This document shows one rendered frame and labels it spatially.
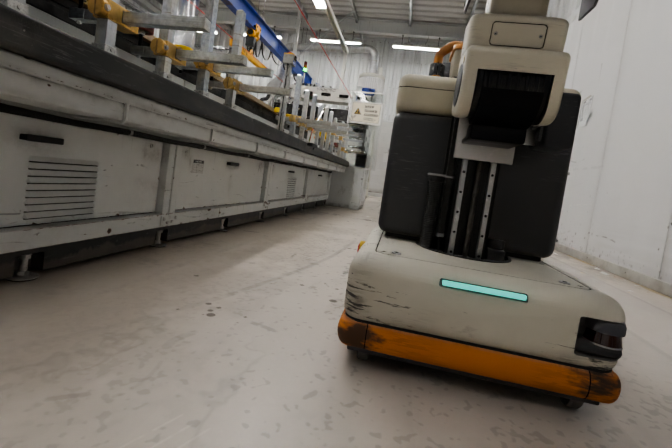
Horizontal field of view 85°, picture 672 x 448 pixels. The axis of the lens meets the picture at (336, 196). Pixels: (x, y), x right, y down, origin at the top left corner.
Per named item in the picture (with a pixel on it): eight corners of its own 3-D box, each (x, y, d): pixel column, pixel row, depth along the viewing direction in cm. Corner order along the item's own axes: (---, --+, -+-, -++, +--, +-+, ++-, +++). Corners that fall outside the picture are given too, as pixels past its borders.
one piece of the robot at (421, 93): (375, 254, 145) (407, 40, 140) (521, 280, 136) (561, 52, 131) (367, 274, 112) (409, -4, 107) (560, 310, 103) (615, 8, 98)
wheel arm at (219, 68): (273, 80, 152) (274, 70, 152) (270, 78, 149) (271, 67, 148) (178, 70, 160) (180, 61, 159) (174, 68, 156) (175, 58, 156)
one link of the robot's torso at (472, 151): (450, 158, 111) (464, 76, 109) (551, 171, 106) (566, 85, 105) (466, 150, 85) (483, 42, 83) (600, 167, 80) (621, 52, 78)
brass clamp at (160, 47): (187, 66, 135) (189, 52, 135) (163, 53, 122) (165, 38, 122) (172, 65, 136) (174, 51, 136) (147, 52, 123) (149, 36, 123)
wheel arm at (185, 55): (246, 69, 127) (248, 56, 127) (242, 66, 124) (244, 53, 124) (136, 58, 135) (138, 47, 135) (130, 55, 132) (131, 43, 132)
